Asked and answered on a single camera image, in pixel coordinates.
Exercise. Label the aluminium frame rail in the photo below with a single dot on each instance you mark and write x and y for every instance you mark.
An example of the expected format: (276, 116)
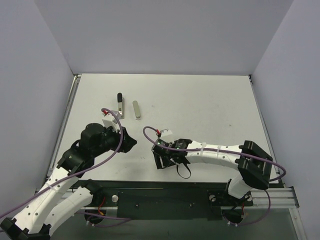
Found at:
(275, 200)

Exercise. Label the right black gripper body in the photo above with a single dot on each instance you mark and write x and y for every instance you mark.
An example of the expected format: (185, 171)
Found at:
(163, 155)

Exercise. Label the olive green stapler cover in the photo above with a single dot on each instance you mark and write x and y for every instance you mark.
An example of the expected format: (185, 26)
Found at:
(136, 109)

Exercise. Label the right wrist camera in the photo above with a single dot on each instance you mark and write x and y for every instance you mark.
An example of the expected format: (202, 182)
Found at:
(163, 133)

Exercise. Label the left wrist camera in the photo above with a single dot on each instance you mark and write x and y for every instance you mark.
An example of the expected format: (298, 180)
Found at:
(110, 121)

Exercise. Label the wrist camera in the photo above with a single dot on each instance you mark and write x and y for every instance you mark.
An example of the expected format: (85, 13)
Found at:
(163, 133)
(110, 121)

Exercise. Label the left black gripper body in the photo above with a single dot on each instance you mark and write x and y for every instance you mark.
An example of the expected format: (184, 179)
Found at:
(122, 140)

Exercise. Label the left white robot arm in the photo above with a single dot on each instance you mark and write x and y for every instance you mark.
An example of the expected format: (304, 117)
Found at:
(46, 212)

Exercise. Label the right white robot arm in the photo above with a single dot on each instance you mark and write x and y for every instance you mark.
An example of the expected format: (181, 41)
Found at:
(252, 162)

